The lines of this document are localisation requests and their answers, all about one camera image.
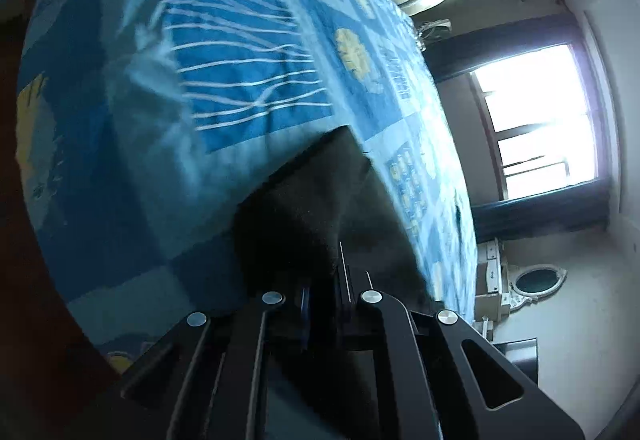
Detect bright window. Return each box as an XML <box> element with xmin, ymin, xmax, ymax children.
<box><xmin>470</xmin><ymin>42</ymin><xmax>601</xmax><ymax>201</ymax></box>

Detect dark curtain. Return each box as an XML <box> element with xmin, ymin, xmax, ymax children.
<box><xmin>470</xmin><ymin>192</ymin><xmax>613</xmax><ymax>242</ymax></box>
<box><xmin>425</xmin><ymin>15</ymin><xmax>588</xmax><ymax>83</ymax></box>

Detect black pants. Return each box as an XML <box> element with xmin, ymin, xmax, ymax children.
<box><xmin>232</xmin><ymin>124</ymin><xmax>448</xmax><ymax>356</ymax></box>

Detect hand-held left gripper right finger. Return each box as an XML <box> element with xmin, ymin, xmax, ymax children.
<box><xmin>332</xmin><ymin>241</ymin><xmax>586</xmax><ymax>440</ymax></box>

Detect oval mirror white frame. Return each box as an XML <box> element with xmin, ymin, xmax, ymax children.
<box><xmin>507</xmin><ymin>262</ymin><xmax>568</xmax><ymax>307</ymax></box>

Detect blue printed blanket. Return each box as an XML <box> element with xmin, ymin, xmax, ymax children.
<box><xmin>15</xmin><ymin>0</ymin><xmax>478</xmax><ymax>376</ymax></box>

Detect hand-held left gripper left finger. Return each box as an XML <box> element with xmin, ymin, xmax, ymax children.
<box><xmin>120</xmin><ymin>289</ymin><xmax>316</xmax><ymax>440</ymax></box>

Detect black television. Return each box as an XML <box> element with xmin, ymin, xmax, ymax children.
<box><xmin>492</xmin><ymin>337</ymin><xmax>541</xmax><ymax>386</ymax></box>

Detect white dresser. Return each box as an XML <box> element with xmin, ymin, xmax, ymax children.
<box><xmin>472</xmin><ymin>239</ymin><xmax>516</xmax><ymax>318</ymax></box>

